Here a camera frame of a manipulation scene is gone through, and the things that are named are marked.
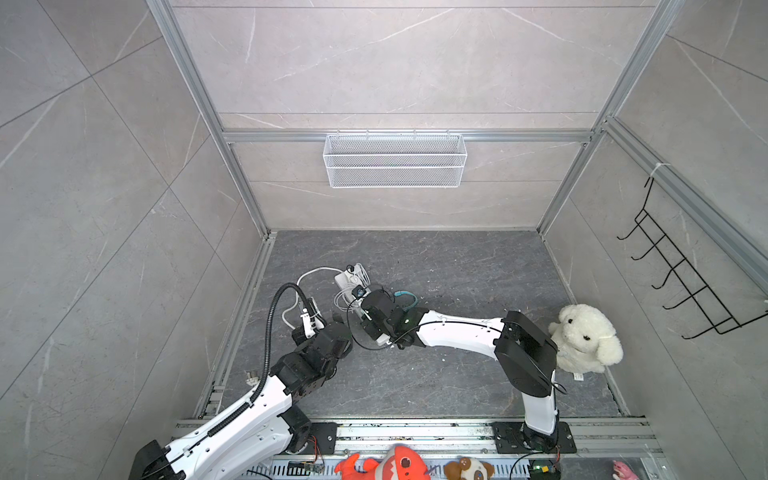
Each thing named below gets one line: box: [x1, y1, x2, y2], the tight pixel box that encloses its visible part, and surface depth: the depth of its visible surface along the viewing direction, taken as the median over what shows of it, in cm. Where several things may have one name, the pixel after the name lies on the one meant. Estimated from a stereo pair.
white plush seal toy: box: [548, 304, 624, 374], surface depth 75 cm
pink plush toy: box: [612, 460, 640, 480], surface depth 69 cm
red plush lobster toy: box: [334, 446, 431, 480], surface depth 66 cm
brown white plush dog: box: [443, 457, 495, 480], surface depth 69 cm
